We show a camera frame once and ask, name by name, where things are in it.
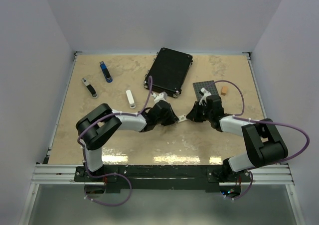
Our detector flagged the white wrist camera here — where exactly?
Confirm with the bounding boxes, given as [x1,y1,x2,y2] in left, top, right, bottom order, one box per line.
[152,92,167,104]
[199,88,211,106]

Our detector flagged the grey studded baseplate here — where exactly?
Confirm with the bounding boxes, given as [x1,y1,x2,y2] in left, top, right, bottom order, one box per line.
[192,80,219,101]

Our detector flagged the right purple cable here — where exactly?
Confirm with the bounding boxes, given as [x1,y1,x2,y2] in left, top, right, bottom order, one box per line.
[204,80,311,200]

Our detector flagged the plain wooden block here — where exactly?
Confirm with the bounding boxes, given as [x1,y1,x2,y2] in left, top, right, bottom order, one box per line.
[220,86,228,96]

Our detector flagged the blue stapler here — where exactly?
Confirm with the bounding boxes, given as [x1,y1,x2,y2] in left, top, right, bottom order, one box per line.
[100,61,113,83]

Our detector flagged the black and silver stapler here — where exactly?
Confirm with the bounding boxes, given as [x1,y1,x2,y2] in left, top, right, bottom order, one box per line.
[81,78,98,99]

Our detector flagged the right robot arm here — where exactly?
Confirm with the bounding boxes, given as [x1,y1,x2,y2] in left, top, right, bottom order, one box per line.
[186,95,288,182]

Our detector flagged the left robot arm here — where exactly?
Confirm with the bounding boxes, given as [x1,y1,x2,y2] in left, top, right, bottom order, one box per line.
[75,100,179,181]

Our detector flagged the black hard case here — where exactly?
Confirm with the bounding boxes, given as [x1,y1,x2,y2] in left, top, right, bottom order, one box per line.
[143,47,193,98]

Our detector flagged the aluminium frame rail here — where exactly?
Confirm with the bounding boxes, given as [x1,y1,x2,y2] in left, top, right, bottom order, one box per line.
[18,145,83,225]

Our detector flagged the white staples box sleeve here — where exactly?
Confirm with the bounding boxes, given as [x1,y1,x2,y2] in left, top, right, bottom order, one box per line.
[181,114,187,122]

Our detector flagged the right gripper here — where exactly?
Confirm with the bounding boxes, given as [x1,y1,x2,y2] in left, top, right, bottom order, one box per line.
[186,102,213,123]

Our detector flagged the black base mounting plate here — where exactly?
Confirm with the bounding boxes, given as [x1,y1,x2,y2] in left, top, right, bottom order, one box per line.
[74,165,251,195]

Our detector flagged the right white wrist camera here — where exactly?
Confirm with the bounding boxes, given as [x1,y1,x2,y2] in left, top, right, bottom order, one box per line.
[199,88,211,106]

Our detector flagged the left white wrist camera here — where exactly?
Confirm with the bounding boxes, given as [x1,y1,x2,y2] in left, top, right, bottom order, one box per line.
[152,92,167,104]

